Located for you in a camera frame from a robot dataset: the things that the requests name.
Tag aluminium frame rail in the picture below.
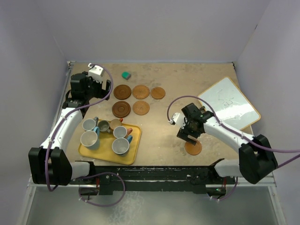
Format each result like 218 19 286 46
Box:
27 176 276 188

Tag yellow plastic tray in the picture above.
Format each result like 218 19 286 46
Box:
78 123 142 165

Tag woven light brown coaster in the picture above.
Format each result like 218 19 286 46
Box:
133 100 150 115
132 85 150 99

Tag orange wooden coaster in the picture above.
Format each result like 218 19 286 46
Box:
150 87 165 99
184 141 202 156

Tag blue floral mug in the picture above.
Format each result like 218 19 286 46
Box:
112 135 133 157

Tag grey mug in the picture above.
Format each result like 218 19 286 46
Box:
82 117 98 131

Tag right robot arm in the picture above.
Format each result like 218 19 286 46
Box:
171 103 278 184

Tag pink cup orange handle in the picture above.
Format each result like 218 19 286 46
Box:
113 126 133 138

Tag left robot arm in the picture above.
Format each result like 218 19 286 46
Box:
28 65 113 191

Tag small olive grey cup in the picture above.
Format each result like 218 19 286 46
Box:
98 120 111 133

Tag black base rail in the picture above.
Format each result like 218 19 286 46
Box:
70 165 236 195

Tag whiteboard with yellow frame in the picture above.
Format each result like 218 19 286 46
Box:
198 77 261 130

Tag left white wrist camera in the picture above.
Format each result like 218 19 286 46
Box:
88 63 104 83

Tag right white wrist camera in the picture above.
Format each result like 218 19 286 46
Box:
169 112 186 128

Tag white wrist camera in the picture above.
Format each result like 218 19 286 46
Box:
169 112 186 128
88 63 104 83

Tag green whiteboard eraser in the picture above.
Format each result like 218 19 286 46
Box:
121 71 131 80

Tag dark brown wooden coaster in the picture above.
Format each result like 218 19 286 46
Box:
112 101 131 118
113 84 131 100

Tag small brown cup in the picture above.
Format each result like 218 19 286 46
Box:
110 118 123 131

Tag large light blue mug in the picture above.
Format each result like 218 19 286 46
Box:
80 127 100 150

